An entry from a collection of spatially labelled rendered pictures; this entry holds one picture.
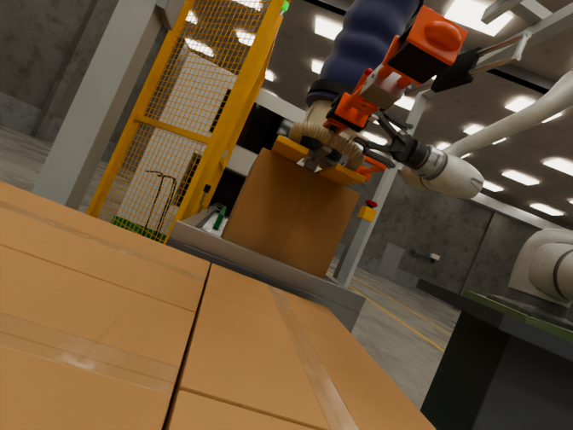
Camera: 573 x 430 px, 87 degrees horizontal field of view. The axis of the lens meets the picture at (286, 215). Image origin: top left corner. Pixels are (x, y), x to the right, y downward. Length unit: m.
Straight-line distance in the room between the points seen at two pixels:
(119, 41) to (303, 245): 1.37
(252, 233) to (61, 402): 0.83
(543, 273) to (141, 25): 1.94
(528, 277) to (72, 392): 1.12
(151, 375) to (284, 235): 0.79
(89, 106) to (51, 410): 1.63
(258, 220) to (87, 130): 1.07
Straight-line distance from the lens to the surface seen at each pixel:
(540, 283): 1.16
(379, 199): 4.30
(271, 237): 1.07
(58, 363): 0.36
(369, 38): 1.12
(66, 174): 1.84
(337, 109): 0.80
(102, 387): 0.34
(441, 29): 0.50
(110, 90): 1.83
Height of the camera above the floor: 0.74
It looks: 1 degrees up
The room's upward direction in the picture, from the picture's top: 24 degrees clockwise
